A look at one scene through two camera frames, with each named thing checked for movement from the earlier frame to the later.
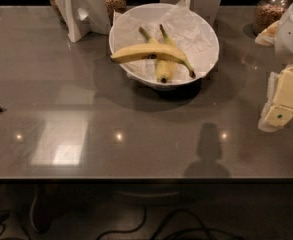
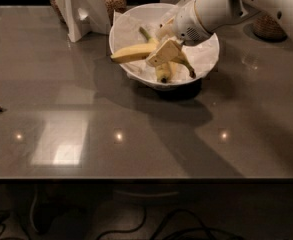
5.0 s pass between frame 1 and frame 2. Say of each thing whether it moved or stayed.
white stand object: stayed
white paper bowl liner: stayed
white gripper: moved
